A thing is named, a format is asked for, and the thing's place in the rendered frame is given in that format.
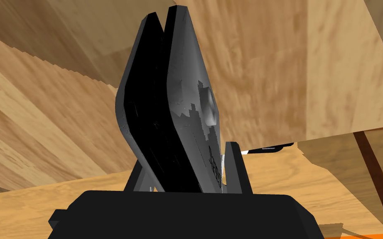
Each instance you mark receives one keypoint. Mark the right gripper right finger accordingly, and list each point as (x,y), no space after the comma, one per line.
(236,172)

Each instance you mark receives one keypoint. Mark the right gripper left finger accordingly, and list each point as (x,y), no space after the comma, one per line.
(138,184)

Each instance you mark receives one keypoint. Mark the dark grey object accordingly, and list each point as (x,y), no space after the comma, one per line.
(181,99)

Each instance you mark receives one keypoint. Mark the black white-tipped utensil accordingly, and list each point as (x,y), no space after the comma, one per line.
(268,149)

